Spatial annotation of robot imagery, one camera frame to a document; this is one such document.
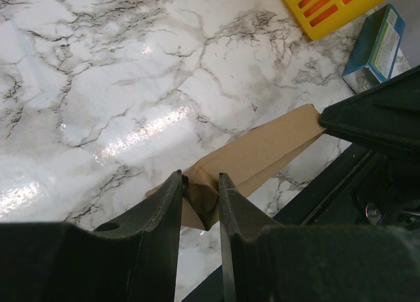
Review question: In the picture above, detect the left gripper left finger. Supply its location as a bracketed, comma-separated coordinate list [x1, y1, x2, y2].
[1, 171, 182, 301]

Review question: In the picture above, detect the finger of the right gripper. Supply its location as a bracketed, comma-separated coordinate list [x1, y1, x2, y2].
[319, 66, 419, 163]

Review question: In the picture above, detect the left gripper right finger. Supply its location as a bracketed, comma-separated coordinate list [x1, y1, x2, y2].
[219, 173, 419, 301]

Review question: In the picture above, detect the brown cardboard box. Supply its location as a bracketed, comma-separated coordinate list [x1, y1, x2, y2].
[145, 103, 327, 231]

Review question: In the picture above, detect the small blue white packet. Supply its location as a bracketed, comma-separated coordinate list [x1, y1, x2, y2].
[342, 4, 405, 94]

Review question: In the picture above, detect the yellow plastic basket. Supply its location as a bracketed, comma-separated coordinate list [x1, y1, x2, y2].
[282, 0, 386, 40]

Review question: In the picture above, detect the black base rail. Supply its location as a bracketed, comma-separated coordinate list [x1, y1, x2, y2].
[186, 145, 419, 301]

